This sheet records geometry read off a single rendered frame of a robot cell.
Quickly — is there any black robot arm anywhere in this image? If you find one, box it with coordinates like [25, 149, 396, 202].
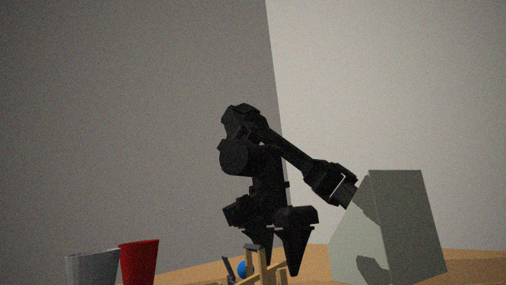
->
[217, 103, 358, 227]

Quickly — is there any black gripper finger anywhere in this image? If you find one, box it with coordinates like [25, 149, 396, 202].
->
[242, 227, 275, 266]
[273, 226, 315, 277]

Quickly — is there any blue ball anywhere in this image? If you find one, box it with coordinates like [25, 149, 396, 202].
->
[237, 261, 247, 279]

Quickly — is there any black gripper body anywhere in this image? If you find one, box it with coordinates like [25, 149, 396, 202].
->
[238, 176, 319, 230]

